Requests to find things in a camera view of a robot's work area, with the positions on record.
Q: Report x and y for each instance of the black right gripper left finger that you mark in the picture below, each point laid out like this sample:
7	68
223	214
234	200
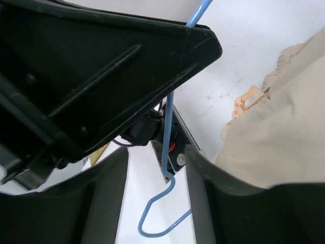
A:
81	209

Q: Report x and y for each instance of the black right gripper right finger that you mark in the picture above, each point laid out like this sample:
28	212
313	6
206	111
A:
228	210

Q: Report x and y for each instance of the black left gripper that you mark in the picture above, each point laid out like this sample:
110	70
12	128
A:
74	78

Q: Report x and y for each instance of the beige trousers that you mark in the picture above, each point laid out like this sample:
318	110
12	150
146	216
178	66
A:
276	135

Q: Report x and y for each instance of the light blue wire hanger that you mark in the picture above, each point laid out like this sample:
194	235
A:
166	174

